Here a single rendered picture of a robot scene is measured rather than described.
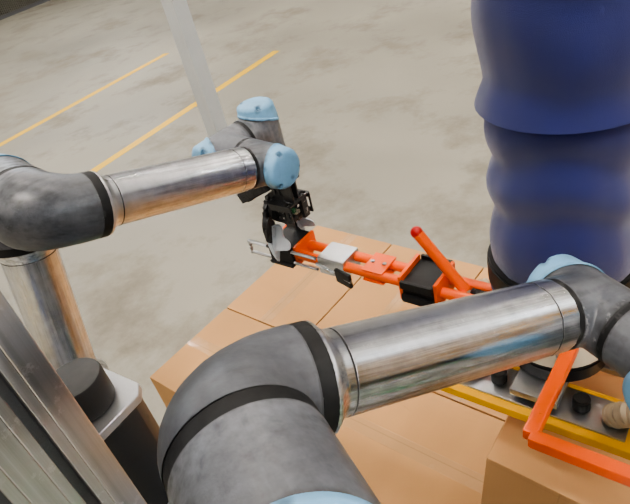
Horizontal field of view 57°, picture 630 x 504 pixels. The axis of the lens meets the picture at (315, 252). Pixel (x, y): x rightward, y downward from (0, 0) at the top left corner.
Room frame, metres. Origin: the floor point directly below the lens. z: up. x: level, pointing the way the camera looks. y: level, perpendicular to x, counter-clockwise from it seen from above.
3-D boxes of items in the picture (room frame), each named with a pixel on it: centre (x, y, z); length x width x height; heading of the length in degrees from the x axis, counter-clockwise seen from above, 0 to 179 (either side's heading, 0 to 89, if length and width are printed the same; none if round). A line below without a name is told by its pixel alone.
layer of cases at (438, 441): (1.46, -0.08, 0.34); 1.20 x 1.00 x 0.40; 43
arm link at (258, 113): (1.11, 0.04, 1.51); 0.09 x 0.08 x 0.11; 127
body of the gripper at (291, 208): (1.11, 0.03, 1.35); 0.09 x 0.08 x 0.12; 46
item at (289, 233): (1.14, 0.05, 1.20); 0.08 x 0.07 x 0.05; 45
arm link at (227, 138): (1.04, 0.11, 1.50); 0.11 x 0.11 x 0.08; 37
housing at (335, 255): (1.04, -0.05, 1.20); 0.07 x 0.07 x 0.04; 45
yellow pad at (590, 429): (0.64, -0.31, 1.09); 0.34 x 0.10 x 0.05; 45
